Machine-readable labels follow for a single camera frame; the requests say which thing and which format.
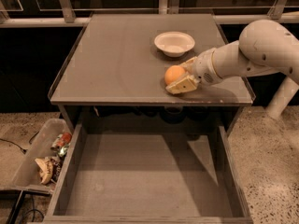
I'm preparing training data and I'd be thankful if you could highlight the beige crumpled snack bag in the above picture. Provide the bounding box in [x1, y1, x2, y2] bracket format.
[35, 157, 53, 185]

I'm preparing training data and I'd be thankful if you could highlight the open grey top drawer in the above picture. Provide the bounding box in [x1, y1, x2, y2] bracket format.
[44, 125, 253, 224]

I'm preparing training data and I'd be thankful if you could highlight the clear plastic bin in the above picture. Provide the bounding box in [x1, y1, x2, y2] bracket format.
[0, 119, 69, 194]

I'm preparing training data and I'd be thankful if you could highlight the metal window railing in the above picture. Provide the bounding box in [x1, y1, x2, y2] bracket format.
[0, 0, 299, 28]

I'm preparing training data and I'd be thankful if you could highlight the dark cup under counter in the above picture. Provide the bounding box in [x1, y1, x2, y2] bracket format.
[160, 106, 186, 124]

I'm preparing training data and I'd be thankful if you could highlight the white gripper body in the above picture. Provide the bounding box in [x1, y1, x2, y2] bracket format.
[192, 48, 222, 85]

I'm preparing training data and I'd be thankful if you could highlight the white paper bowl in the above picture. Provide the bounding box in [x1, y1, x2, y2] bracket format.
[154, 32, 195, 58]

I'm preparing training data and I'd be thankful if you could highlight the black floor cable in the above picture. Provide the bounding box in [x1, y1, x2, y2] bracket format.
[0, 137, 29, 154]

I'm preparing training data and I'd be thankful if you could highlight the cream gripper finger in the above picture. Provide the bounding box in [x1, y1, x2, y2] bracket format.
[180, 56, 197, 73]
[166, 73, 199, 94]

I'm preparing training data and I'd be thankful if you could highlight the grey wooden cabinet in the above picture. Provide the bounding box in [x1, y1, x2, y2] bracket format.
[49, 14, 255, 129]

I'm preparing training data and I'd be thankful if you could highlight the red soda can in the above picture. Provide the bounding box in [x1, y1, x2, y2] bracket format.
[50, 133, 72, 150]

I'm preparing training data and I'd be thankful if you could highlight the orange fruit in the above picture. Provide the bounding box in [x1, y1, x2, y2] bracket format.
[164, 65, 186, 85]

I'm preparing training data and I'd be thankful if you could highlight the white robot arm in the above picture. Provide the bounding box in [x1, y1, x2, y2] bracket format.
[165, 20, 299, 94]

